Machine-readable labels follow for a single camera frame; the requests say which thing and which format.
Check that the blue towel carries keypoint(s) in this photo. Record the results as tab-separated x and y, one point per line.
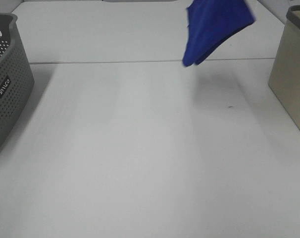
211	23

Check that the grey perforated plastic basket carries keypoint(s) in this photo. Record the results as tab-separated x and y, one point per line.
16	78

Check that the beige storage box grey rim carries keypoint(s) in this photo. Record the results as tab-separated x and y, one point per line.
284	80

